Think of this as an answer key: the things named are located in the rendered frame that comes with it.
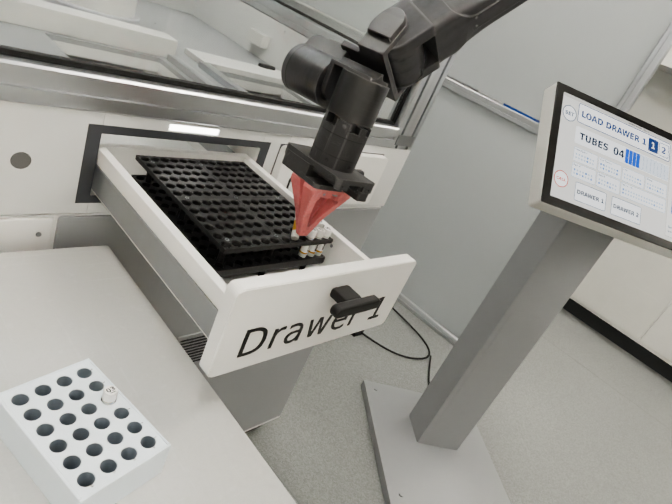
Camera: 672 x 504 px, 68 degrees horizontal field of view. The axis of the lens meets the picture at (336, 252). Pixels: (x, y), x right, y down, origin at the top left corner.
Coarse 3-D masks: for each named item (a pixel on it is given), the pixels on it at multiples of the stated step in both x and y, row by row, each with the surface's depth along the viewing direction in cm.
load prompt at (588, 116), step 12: (588, 108) 122; (588, 120) 121; (600, 120) 123; (612, 120) 124; (612, 132) 123; (624, 132) 125; (636, 132) 126; (636, 144) 126; (648, 144) 127; (660, 144) 128; (660, 156) 128
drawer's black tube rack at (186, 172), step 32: (160, 160) 68; (192, 160) 72; (160, 192) 67; (192, 192) 64; (224, 192) 67; (256, 192) 71; (192, 224) 63; (224, 224) 60; (256, 224) 64; (288, 224) 67; (224, 256) 58; (256, 256) 62; (288, 256) 65; (320, 256) 69
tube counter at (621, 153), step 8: (616, 144) 123; (616, 152) 123; (624, 152) 124; (632, 152) 125; (624, 160) 123; (632, 160) 124; (640, 160) 125; (648, 160) 126; (640, 168) 125; (648, 168) 126; (656, 168) 127; (664, 168) 128; (656, 176) 126; (664, 176) 127
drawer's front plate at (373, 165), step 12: (360, 156) 99; (372, 156) 102; (276, 168) 86; (288, 168) 87; (360, 168) 101; (372, 168) 104; (384, 168) 106; (288, 180) 89; (372, 180) 106; (372, 192) 109
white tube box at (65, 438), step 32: (32, 384) 44; (64, 384) 46; (96, 384) 47; (0, 416) 42; (32, 416) 42; (64, 416) 43; (96, 416) 43; (128, 416) 45; (32, 448) 40; (64, 448) 41; (96, 448) 42; (128, 448) 42; (160, 448) 43; (64, 480) 38; (96, 480) 39; (128, 480) 41
